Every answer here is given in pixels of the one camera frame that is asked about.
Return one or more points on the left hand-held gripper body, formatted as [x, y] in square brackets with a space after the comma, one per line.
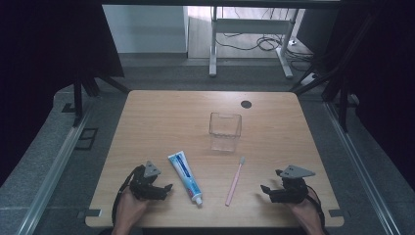
[143, 187]

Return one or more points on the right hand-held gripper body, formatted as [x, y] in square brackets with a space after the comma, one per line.
[293, 189]

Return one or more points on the white and blue toothpaste tube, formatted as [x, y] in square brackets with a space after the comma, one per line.
[186, 178]

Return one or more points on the pink toothbrush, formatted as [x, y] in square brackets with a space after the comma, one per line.
[234, 182]

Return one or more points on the clear plastic square cup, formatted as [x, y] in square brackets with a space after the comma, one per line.
[225, 130]

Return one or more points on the person's right hand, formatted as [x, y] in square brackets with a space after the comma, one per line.
[305, 212]

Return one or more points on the person's left hand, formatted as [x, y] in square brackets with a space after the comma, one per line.
[129, 209]

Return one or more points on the black round table grommet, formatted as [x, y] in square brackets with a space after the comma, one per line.
[246, 104]

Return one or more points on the black metal stand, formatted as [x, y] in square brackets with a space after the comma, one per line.
[77, 98]
[342, 104]

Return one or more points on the black curtain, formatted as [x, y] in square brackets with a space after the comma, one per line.
[385, 81]
[49, 65]

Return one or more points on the white cabinet panel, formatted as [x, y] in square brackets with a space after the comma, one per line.
[143, 29]

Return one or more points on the aluminium rail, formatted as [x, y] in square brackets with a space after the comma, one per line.
[55, 173]
[355, 163]

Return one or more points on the black square floor frame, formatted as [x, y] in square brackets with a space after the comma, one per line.
[78, 138]

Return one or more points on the white desk frame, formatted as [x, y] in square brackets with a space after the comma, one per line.
[251, 25]

